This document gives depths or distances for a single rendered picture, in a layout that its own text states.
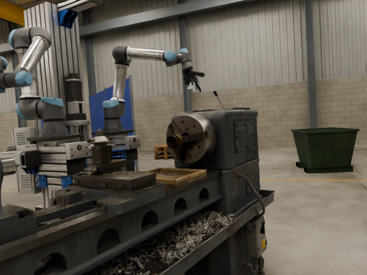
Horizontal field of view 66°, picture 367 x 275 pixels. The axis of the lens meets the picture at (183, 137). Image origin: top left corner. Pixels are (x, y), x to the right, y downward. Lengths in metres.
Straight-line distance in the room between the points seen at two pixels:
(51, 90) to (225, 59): 10.48
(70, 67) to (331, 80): 10.43
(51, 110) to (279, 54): 10.65
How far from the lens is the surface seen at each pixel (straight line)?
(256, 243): 2.24
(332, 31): 12.13
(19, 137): 2.32
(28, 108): 1.89
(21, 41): 1.96
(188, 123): 1.79
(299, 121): 11.62
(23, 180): 2.34
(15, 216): 1.07
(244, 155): 2.12
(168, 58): 2.11
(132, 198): 1.18
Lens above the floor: 1.19
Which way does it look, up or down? 3 degrees down
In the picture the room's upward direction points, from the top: 4 degrees counter-clockwise
